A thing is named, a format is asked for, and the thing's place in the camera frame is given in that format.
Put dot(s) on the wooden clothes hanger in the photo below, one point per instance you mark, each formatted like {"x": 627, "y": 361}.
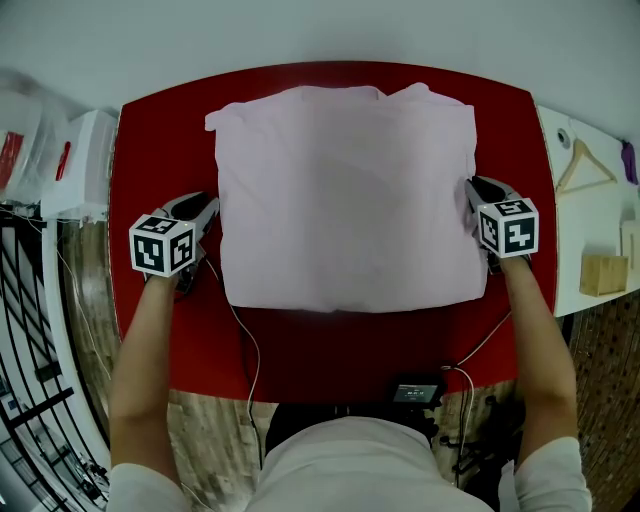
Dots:
{"x": 570, "y": 172}

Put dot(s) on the round metal desk grommet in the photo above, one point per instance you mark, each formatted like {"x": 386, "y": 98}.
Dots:
{"x": 564, "y": 138}

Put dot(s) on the person's left forearm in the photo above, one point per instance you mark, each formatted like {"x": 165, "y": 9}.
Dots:
{"x": 142, "y": 375}

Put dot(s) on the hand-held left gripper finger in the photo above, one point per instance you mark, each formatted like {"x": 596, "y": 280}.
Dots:
{"x": 180, "y": 205}
{"x": 207, "y": 217}

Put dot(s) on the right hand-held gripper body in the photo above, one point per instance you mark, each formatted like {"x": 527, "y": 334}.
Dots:
{"x": 507, "y": 230}

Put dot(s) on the white cabinet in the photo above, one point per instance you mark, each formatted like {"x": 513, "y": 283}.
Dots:
{"x": 85, "y": 165}

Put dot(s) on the light wooden rack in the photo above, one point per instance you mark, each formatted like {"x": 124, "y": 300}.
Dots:
{"x": 631, "y": 245}

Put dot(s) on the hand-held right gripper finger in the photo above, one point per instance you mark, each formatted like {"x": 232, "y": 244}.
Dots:
{"x": 473, "y": 210}
{"x": 497, "y": 190}

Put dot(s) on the person's black trousers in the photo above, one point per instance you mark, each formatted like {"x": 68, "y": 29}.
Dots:
{"x": 285, "y": 425}

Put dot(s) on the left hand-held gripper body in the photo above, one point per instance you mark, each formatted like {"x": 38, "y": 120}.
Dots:
{"x": 160, "y": 247}

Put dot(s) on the person's right forearm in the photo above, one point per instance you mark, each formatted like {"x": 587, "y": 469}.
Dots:
{"x": 542, "y": 360}

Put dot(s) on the wooden box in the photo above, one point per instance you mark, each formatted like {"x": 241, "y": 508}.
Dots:
{"x": 602, "y": 275}

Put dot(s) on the red covered table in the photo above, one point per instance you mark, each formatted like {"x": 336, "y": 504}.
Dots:
{"x": 325, "y": 350}

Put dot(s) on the white side table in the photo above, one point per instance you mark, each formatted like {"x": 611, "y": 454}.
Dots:
{"x": 585, "y": 225}

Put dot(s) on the black device with screen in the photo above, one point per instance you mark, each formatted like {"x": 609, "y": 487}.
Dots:
{"x": 415, "y": 392}

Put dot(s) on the black and white stair railing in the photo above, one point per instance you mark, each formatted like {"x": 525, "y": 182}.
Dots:
{"x": 47, "y": 350}

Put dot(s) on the pink robe garment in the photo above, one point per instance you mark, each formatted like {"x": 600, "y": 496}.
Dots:
{"x": 350, "y": 200}

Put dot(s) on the person's white shirt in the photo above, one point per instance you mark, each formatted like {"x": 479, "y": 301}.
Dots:
{"x": 350, "y": 470}

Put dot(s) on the purple cloth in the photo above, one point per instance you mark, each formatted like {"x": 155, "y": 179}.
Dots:
{"x": 629, "y": 162}

